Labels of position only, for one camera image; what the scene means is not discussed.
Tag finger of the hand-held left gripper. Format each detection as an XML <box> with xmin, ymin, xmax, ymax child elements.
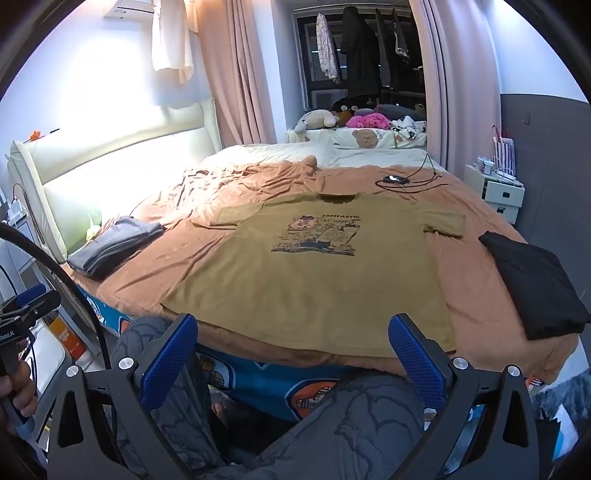
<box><xmin>14</xmin><ymin>291</ymin><xmax>63</xmax><ymax>326</ymax></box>
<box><xmin>2</xmin><ymin>283</ymin><xmax>48</xmax><ymax>315</ymax></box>

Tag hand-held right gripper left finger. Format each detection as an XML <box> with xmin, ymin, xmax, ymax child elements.
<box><xmin>48</xmin><ymin>313</ymin><xmax>199</xmax><ymax>480</ymax></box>

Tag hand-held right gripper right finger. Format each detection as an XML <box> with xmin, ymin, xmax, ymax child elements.
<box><xmin>388</xmin><ymin>313</ymin><xmax>541</xmax><ymax>480</ymax></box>

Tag mustard yellow printed t-shirt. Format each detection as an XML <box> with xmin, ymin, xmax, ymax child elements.
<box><xmin>161</xmin><ymin>193</ymin><xmax>466</xmax><ymax>360</ymax></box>

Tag folded grey clothes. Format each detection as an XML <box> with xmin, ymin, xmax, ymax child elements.
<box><xmin>67</xmin><ymin>216</ymin><xmax>166</xmax><ymax>280</ymax></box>

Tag folded black clothes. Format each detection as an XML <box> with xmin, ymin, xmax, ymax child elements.
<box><xmin>478</xmin><ymin>232</ymin><xmax>591</xmax><ymax>341</ymax></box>

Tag person's left hand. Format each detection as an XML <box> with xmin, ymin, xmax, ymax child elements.
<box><xmin>0</xmin><ymin>364</ymin><xmax>40</xmax><ymax>435</ymax></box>

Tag orange box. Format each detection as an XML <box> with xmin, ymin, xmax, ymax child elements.
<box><xmin>48</xmin><ymin>314</ymin><xmax>88</xmax><ymax>361</ymax></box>

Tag white leather chair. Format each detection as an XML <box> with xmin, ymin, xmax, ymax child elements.
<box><xmin>18</xmin><ymin>318</ymin><xmax>72</xmax><ymax>416</ymax></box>

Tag grey panelled nightstand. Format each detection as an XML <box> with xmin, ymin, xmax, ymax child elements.
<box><xmin>0</xmin><ymin>185</ymin><xmax>51</xmax><ymax>273</ymax></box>

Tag grey patterned pants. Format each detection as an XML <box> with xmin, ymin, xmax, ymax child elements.
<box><xmin>111</xmin><ymin>316</ymin><xmax>426</xmax><ymax>480</ymax></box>

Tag brown blanket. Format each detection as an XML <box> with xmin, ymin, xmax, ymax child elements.
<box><xmin>69</xmin><ymin>156</ymin><xmax>580</xmax><ymax>384</ymax></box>

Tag cream padded headboard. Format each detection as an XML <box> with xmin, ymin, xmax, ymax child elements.
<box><xmin>7</xmin><ymin>98</ymin><xmax>222</xmax><ymax>264</ymax></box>

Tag white drawer nightstand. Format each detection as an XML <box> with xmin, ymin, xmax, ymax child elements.
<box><xmin>463</xmin><ymin>162</ymin><xmax>526</xmax><ymax>226</ymax></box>

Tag striped paper bag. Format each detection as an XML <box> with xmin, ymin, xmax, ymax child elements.
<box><xmin>490</xmin><ymin>124</ymin><xmax>515</xmax><ymax>172</ymax></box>

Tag cream bed sheet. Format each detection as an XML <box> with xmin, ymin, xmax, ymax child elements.
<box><xmin>198</xmin><ymin>141</ymin><xmax>448</xmax><ymax>174</ymax></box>

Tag black and white cloth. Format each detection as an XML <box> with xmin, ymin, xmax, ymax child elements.
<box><xmin>392</xmin><ymin>116</ymin><xmax>428</xmax><ymax>139</ymax></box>

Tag bear print quilt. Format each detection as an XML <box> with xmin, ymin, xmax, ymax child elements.
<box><xmin>285</xmin><ymin>127</ymin><xmax>428</xmax><ymax>151</ymax></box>

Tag pink cloth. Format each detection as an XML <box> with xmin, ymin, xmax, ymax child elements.
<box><xmin>346</xmin><ymin>113</ymin><xmax>391</xmax><ymax>131</ymax></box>

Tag dark grey pillow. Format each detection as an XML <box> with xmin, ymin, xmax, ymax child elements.
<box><xmin>374</xmin><ymin>104</ymin><xmax>426</xmax><ymax>121</ymax></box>

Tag brown bear plush toy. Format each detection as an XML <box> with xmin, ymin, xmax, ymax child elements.
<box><xmin>330</xmin><ymin>97</ymin><xmax>361</xmax><ymax>127</ymax></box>

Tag white plush toy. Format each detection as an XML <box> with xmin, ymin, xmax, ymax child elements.
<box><xmin>294</xmin><ymin>109</ymin><xmax>341</xmax><ymax>143</ymax></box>

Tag white hanging garment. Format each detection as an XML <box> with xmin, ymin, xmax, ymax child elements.
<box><xmin>150</xmin><ymin>0</ymin><xmax>195</xmax><ymax>85</ymax></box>

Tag pink curtain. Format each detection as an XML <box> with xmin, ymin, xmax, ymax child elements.
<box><xmin>194</xmin><ymin>0</ymin><xmax>278</xmax><ymax>153</ymax></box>

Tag white air conditioner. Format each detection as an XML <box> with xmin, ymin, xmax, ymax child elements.
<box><xmin>102</xmin><ymin>0</ymin><xmax>155</xmax><ymax>19</ymax></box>

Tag dark hanging garments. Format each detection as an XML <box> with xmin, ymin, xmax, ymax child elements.
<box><xmin>375</xmin><ymin>8</ymin><xmax>411</xmax><ymax>88</ymax></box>

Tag black hanging coat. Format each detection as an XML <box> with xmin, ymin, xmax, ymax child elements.
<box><xmin>341</xmin><ymin>6</ymin><xmax>382</xmax><ymax>95</ymax></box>

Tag floral hanging garment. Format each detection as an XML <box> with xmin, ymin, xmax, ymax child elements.
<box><xmin>316</xmin><ymin>13</ymin><xmax>341</xmax><ymax>84</ymax></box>

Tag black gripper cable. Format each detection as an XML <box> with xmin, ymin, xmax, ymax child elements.
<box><xmin>0</xmin><ymin>223</ymin><xmax>114</xmax><ymax>370</ymax></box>

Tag thick black cable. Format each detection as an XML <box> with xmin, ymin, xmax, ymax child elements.
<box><xmin>375</xmin><ymin>178</ymin><xmax>451</xmax><ymax>191</ymax></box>

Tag thin black cable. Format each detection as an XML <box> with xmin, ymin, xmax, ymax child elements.
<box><xmin>409</xmin><ymin>154</ymin><xmax>437</xmax><ymax>181</ymax></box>

